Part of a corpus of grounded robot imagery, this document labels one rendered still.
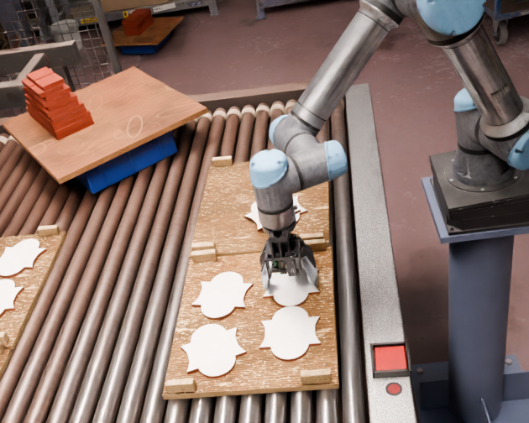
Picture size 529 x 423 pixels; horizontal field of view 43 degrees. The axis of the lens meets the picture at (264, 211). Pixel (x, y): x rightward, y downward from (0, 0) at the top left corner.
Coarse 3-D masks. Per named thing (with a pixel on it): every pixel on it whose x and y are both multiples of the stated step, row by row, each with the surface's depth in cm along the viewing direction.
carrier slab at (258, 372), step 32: (224, 256) 165; (256, 256) 163; (320, 256) 159; (192, 288) 157; (256, 288) 154; (320, 288) 150; (192, 320) 149; (224, 320) 147; (256, 320) 146; (320, 320) 143; (256, 352) 138; (320, 352) 135; (224, 384) 133; (256, 384) 132; (288, 384) 130; (320, 384) 129
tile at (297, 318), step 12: (276, 312) 145; (288, 312) 145; (300, 312) 144; (264, 324) 143; (276, 324) 142; (288, 324) 142; (300, 324) 141; (312, 324) 141; (264, 336) 140; (276, 336) 140; (288, 336) 139; (300, 336) 139; (312, 336) 138; (264, 348) 138; (276, 348) 137; (288, 348) 137; (300, 348) 136; (288, 360) 135
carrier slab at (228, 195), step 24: (216, 168) 197; (240, 168) 195; (216, 192) 187; (240, 192) 185; (312, 192) 180; (216, 216) 178; (240, 216) 177; (312, 216) 172; (192, 240) 172; (216, 240) 170; (240, 240) 169; (264, 240) 167
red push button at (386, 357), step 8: (376, 352) 134; (384, 352) 134; (392, 352) 133; (400, 352) 133; (376, 360) 133; (384, 360) 132; (392, 360) 132; (400, 360) 132; (376, 368) 131; (384, 368) 131; (392, 368) 130; (400, 368) 130
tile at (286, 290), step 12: (276, 276) 154; (288, 276) 154; (300, 276) 153; (276, 288) 151; (288, 288) 151; (300, 288) 150; (312, 288) 149; (276, 300) 148; (288, 300) 148; (300, 300) 147
